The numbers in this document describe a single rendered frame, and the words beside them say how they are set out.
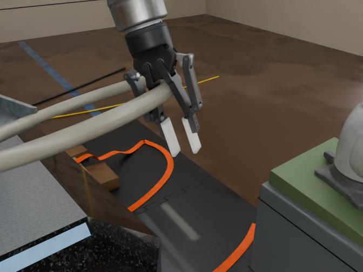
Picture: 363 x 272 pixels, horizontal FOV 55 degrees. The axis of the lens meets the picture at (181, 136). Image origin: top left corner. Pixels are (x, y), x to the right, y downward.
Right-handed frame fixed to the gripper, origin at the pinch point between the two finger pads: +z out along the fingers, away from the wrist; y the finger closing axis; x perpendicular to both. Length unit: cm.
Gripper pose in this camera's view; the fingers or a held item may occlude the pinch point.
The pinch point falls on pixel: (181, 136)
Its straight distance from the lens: 65.0
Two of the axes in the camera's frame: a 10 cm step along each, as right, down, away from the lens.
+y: -8.9, 1.7, 4.3
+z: 3.1, 9.1, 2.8
